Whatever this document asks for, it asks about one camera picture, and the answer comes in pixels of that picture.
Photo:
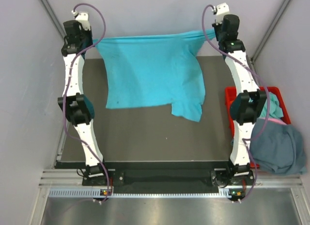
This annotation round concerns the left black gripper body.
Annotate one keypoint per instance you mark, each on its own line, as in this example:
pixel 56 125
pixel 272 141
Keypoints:
pixel 84 36

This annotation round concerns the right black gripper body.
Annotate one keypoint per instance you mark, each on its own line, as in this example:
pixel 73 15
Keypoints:
pixel 219 33

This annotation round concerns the bright cyan t shirt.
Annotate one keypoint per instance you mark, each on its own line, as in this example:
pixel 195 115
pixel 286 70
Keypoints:
pixel 155 70

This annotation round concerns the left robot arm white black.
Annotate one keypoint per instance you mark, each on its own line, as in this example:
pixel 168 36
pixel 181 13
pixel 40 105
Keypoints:
pixel 77 109

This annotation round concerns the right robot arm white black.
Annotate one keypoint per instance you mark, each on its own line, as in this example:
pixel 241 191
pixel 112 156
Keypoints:
pixel 249 101

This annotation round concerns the red plastic bin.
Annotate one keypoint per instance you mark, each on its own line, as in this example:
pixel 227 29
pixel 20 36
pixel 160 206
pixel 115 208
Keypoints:
pixel 230 95

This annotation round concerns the teal green t shirt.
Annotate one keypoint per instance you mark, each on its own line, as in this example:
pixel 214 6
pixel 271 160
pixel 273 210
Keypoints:
pixel 275 111

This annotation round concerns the pink t shirt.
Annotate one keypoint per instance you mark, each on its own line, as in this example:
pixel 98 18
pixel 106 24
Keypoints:
pixel 278 121

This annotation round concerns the grey blue t shirt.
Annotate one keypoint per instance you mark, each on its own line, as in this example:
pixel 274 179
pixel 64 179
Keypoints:
pixel 276 148

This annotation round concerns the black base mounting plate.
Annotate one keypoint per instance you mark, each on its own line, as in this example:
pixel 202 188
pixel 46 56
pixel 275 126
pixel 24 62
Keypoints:
pixel 162 177

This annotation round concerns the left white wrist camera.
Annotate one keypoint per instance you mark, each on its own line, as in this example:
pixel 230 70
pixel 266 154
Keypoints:
pixel 83 19

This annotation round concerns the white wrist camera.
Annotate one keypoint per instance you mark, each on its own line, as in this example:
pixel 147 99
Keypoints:
pixel 220 11
pixel 83 19

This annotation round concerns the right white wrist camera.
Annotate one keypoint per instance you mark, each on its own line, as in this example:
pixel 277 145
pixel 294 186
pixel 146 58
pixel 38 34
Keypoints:
pixel 220 11

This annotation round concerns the right aluminium frame post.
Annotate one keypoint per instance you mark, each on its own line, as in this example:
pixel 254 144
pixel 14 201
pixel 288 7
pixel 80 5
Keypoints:
pixel 274 22

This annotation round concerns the aluminium frame post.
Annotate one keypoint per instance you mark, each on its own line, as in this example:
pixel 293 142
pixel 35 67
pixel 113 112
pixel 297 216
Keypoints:
pixel 274 22
pixel 57 25

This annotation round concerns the left aluminium frame post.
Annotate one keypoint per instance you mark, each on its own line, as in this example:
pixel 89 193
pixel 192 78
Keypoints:
pixel 57 25

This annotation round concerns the grey slotted cable duct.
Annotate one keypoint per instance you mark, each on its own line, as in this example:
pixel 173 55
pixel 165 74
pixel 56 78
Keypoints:
pixel 101 193

